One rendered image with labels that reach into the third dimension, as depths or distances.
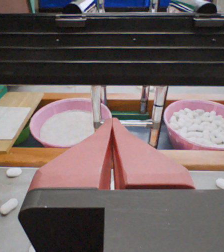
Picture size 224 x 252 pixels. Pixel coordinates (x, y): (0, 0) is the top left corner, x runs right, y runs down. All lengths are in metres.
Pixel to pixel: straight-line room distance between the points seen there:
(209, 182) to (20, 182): 0.47
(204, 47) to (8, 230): 0.47
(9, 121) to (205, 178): 0.59
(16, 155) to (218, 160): 0.53
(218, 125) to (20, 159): 0.63
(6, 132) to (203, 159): 0.56
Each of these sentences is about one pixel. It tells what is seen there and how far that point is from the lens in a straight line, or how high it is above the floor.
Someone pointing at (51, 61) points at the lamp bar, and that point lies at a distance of 0.24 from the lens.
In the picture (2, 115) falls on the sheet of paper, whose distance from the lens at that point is 0.75.
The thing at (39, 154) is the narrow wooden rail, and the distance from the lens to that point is 0.57.
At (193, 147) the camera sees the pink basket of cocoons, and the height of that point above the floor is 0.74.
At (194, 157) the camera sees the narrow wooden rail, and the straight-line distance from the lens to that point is 0.57.
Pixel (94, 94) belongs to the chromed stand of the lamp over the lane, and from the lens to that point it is 0.46.
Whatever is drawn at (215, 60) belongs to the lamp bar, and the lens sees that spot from 0.26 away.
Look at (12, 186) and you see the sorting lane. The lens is 0.56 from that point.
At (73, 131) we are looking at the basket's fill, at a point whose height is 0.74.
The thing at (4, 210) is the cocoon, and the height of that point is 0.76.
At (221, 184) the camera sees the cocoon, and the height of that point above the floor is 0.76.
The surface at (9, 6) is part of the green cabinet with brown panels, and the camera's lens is 1.07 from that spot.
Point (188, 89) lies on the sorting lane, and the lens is 0.95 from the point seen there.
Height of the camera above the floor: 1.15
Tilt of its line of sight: 37 degrees down
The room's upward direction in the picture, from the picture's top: 1 degrees counter-clockwise
